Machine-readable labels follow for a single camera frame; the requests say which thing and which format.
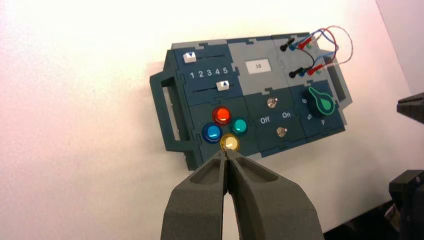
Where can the yellow round push button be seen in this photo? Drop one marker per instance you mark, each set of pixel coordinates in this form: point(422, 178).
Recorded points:
point(230, 142)

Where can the metal toggle switch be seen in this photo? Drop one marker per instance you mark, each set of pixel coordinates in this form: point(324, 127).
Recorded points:
point(282, 132)
point(272, 103)

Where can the white slider with up arrow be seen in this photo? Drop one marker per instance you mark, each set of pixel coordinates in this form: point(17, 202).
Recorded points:
point(223, 85)

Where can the red banana plug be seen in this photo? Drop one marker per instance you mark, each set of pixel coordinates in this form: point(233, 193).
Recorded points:
point(314, 70)
point(303, 45)

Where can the red round push button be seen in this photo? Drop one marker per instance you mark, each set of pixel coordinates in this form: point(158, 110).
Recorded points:
point(222, 115)

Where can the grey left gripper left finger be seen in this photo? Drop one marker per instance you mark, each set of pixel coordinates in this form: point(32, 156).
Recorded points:
point(195, 208)

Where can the teal and grey control box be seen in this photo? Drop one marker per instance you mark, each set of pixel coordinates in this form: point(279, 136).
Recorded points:
point(258, 86)

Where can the blue round push button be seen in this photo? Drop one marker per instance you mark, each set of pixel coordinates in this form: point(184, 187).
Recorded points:
point(212, 133)

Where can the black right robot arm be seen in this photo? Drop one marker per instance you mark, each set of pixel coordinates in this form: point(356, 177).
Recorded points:
point(409, 205)

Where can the white slider with down arrow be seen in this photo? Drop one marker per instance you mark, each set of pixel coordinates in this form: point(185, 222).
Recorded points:
point(189, 57)

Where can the black banana plug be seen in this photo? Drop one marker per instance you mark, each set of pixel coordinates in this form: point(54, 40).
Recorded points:
point(295, 73)
point(287, 45)

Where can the green round push button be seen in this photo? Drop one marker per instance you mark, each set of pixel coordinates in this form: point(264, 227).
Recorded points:
point(239, 126)

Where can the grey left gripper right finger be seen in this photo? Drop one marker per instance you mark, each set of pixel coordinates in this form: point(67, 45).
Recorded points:
point(271, 212)

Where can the green and black rotary knob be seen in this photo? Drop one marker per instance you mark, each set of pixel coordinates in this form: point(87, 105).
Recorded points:
point(320, 102)

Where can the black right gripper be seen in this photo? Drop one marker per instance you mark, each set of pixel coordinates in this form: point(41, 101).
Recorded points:
point(414, 107)

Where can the blue banana plug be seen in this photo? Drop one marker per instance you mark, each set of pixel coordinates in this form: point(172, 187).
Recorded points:
point(292, 47)

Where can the white number label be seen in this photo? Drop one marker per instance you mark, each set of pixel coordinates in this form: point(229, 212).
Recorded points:
point(258, 67)

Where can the green banana plug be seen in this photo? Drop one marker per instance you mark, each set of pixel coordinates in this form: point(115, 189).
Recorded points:
point(310, 46)

